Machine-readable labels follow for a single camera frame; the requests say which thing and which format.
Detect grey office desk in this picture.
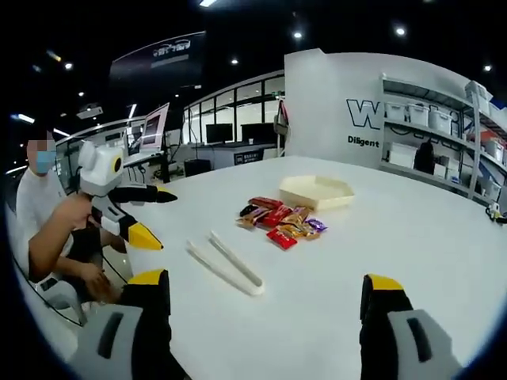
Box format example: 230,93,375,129
189,141,279,169

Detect small white device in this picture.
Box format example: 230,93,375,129
484,200,507,226

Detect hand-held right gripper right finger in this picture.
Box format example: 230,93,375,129
359,272,464,380

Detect black computer case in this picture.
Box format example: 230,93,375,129
183,158,212,178

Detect white food tongs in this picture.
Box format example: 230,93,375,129
185,230,265,298

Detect pink screen monitor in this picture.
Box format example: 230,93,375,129
139,101,171,152

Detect black monitor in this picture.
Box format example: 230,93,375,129
240,122,276,144
205,123,234,145

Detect metal storage shelf rack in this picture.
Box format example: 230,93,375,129
379,72,507,207

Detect black backpack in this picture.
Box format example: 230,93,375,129
413,140,437,176

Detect row of white storage boxes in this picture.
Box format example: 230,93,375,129
384,80,507,199

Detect person's body in white shirt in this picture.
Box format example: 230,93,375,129
14,149,93,280

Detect cream hexagonal container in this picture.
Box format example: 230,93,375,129
278,174,356,211

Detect dark hanging banner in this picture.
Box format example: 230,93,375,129
109,30,208,93

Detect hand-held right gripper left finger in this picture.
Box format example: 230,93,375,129
69,268,187,380

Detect person's right hand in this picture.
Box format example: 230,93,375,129
81,265,122,306

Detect pile of food snack packets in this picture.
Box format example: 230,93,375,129
235,196,330,252

